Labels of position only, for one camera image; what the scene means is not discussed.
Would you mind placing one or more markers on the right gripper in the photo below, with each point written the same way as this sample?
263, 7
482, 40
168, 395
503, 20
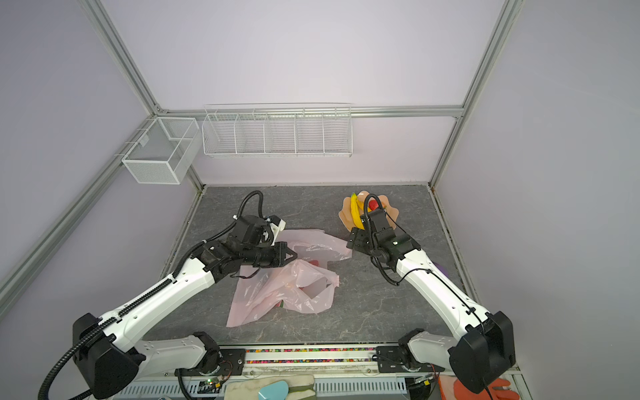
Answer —
355, 239

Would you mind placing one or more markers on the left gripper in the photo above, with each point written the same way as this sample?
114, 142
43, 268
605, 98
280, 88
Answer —
280, 247

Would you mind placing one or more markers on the red strawberry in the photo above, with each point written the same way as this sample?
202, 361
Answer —
373, 205

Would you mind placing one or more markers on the yellow green banana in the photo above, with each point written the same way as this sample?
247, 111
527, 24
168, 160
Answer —
356, 210

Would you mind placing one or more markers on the pink plastic bag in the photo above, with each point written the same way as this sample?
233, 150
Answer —
305, 285

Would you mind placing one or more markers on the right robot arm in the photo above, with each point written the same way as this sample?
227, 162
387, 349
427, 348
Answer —
480, 346

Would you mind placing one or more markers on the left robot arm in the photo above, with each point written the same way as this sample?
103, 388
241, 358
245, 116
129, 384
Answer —
110, 351

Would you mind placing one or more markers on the beige scalloped fruit bowl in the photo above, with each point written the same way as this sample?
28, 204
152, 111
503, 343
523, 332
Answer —
346, 218

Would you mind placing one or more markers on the white mesh box basket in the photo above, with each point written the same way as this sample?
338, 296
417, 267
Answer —
165, 151

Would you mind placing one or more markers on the light blue object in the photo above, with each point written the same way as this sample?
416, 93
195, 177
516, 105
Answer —
274, 391

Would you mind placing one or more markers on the red rubber glove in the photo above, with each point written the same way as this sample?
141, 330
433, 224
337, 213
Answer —
452, 389

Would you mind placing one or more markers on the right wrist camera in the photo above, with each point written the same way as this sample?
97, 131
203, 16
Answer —
377, 220

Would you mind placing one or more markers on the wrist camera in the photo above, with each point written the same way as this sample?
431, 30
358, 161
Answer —
377, 220
276, 224

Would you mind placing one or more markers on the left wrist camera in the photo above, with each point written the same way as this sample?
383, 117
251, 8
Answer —
276, 224

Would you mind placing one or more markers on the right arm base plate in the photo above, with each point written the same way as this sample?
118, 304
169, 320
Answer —
397, 359

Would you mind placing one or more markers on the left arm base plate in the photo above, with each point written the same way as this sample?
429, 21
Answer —
225, 362

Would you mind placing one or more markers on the white wire shelf basket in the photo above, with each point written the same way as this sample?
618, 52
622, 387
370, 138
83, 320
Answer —
278, 130

